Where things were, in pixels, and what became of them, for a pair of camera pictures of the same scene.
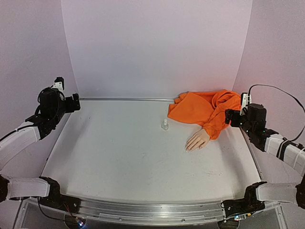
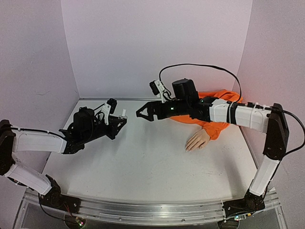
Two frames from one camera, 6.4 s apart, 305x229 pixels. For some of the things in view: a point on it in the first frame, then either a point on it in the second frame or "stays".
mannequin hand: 197,141 stays
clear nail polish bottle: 165,127 -> 122,117
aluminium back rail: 128,98 stays
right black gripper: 230,117 -> 156,110
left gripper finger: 76,101 -> 115,124
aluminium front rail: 150,212 stays
